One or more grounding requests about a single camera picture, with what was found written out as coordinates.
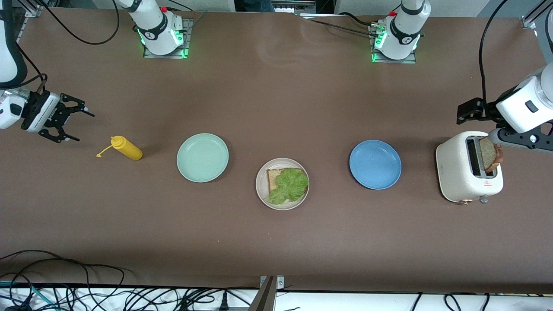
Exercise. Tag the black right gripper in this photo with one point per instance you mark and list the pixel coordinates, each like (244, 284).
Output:
(55, 115)

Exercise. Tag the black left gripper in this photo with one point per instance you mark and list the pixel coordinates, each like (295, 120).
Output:
(487, 109)

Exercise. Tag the yellow mustard squeeze bottle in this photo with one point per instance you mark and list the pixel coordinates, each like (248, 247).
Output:
(127, 149)

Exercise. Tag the green lettuce leaf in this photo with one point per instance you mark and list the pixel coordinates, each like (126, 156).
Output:
(291, 183)

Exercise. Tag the pale crust bread slice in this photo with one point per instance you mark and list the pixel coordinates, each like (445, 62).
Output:
(274, 179)

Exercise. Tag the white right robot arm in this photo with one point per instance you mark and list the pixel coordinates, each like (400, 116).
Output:
(155, 34)

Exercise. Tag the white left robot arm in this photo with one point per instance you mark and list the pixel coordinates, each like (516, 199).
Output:
(404, 34)

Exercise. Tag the blue plate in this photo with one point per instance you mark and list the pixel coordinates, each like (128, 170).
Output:
(375, 164)

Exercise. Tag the pale green plate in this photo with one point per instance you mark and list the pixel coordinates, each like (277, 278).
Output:
(202, 157)

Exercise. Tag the beige plate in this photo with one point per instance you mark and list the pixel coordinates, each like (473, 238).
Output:
(261, 183)

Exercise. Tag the dark crust bread slice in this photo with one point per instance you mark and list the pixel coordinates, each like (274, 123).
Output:
(490, 153)

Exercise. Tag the cream white toaster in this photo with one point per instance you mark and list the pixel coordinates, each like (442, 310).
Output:
(453, 172)

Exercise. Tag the grey metal equipment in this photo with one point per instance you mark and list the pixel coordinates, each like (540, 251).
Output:
(302, 5)

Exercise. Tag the person in blue jeans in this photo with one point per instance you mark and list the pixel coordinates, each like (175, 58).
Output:
(255, 5)

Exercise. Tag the black power plug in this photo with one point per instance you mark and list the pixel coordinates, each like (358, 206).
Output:
(223, 302)

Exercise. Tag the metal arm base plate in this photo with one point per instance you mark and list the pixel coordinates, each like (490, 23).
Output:
(164, 56)
(395, 61)

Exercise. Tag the metal table bracket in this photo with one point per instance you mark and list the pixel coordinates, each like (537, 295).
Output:
(265, 298)

